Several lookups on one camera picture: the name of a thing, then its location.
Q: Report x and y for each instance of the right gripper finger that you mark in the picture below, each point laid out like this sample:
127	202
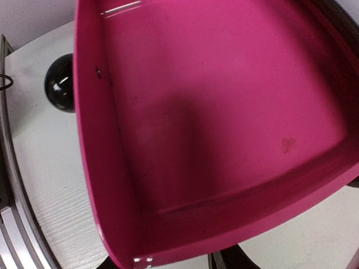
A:
231	258

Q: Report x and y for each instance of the black pink drawer organizer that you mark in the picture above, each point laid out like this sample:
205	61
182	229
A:
205	123

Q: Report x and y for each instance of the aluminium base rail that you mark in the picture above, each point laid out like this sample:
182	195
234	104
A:
23	244

